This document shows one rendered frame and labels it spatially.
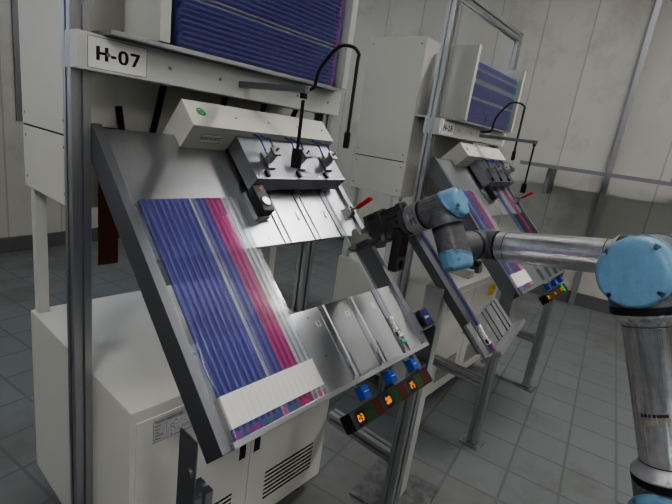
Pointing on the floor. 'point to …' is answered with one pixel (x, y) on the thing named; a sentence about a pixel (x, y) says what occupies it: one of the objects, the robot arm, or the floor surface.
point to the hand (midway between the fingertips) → (354, 250)
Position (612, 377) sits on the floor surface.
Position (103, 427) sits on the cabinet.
